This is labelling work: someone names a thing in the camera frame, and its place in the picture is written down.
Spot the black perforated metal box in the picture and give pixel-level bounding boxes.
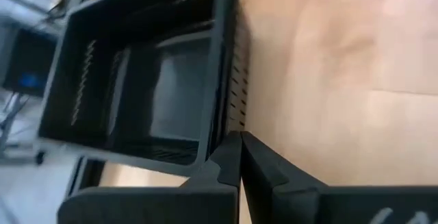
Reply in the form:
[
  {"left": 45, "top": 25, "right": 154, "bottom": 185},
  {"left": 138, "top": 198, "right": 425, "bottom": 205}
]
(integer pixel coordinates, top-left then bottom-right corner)
[{"left": 0, "top": 27, "right": 59, "bottom": 97}]

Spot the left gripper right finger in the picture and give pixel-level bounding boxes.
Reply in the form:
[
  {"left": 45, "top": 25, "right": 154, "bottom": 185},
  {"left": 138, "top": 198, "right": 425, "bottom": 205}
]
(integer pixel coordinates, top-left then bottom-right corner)
[{"left": 241, "top": 130, "right": 438, "bottom": 224}]

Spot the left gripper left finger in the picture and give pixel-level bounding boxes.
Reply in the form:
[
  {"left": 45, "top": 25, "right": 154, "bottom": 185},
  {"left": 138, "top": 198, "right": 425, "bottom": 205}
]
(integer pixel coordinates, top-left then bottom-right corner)
[{"left": 57, "top": 130, "right": 244, "bottom": 224}]

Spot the black aluminium table frame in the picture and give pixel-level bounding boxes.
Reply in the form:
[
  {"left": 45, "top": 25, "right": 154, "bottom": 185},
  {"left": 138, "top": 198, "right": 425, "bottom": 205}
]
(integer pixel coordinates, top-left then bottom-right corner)
[{"left": 66, "top": 155, "right": 106, "bottom": 197}]

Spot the black slotted plastic basket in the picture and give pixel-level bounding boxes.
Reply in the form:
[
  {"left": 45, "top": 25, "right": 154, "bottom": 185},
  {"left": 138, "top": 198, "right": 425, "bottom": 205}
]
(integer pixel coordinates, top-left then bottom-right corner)
[{"left": 36, "top": 0, "right": 250, "bottom": 177}]

